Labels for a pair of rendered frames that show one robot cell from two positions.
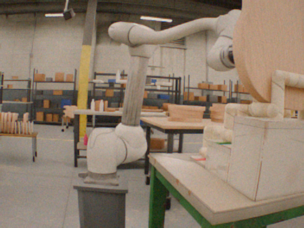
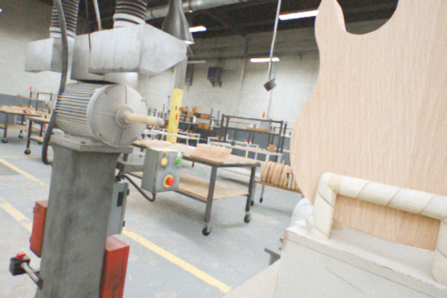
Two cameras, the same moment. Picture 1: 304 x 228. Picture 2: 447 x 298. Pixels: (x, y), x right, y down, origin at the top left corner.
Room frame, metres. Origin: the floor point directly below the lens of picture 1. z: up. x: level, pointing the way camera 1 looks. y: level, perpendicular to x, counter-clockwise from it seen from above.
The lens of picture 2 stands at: (0.08, -0.50, 1.26)
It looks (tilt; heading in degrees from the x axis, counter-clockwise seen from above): 3 degrees down; 50
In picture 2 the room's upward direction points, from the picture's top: 9 degrees clockwise
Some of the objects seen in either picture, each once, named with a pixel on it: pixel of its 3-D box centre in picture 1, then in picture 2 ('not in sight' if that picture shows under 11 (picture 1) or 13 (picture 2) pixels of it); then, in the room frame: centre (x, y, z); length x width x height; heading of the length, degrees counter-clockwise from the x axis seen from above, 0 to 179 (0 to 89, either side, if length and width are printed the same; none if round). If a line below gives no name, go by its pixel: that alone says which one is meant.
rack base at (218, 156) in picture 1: (255, 157); not in sight; (0.73, -0.31, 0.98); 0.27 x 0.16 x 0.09; 102
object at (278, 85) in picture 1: (277, 98); (323, 209); (0.52, -0.27, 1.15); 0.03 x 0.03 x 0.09
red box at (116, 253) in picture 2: not in sight; (104, 262); (0.59, 0.90, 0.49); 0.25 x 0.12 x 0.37; 103
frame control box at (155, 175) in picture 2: not in sight; (148, 172); (0.71, 0.76, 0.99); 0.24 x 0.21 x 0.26; 103
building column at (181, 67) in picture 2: not in sight; (179, 78); (5.70, 9.27, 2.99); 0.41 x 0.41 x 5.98; 13
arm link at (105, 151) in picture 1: (103, 149); (309, 221); (1.35, 0.24, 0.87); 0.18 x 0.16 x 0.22; 144
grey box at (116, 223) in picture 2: not in sight; (113, 178); (0.58, 0.89, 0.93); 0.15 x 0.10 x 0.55; 103
